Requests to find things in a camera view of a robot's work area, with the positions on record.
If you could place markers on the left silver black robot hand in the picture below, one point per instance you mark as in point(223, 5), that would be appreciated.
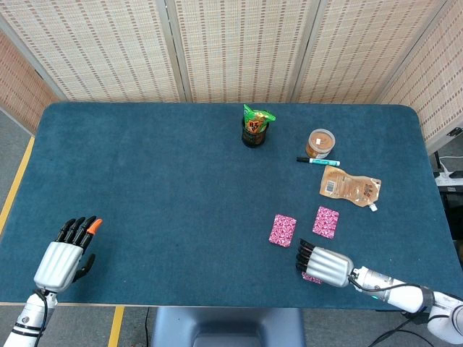
point(58, 267)

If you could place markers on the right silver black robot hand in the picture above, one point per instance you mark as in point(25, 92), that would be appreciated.
point(329, 267)

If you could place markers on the pink patterned card stack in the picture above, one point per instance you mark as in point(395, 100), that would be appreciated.
point(311, 278)
point(283, 231)
point(325, 222)

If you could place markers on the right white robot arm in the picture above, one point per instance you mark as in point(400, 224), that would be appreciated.
point(394, 292)

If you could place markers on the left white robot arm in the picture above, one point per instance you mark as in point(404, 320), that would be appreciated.
point(29, 320)

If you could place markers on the brown spout pouch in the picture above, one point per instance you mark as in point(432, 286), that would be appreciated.
point(347, 186)

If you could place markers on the teal marker black cap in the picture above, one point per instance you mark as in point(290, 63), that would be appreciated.
point(320, 162)

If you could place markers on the round brown jar clear lid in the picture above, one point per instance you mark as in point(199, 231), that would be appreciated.
point(320, 142)

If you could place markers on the blue felt table cover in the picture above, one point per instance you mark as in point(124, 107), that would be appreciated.
point(181, 199)

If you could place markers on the black cup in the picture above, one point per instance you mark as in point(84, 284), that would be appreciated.
point(254, 141)

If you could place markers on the white power strip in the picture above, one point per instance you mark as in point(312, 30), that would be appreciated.
point(450, 177)

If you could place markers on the green snack bag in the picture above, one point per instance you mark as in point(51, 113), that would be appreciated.
point(257, 119)

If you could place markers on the woven bamboo screen panel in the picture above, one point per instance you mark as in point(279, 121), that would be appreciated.
point(358, 50)
point(18, 86)
point(434, 83)
point(242, 50)
point(97, 50)

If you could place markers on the grey table pedestal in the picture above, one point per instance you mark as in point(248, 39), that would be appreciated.
point(228, 327)

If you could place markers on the black screen hinge bracket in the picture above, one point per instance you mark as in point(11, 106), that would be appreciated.
point(455, 132)

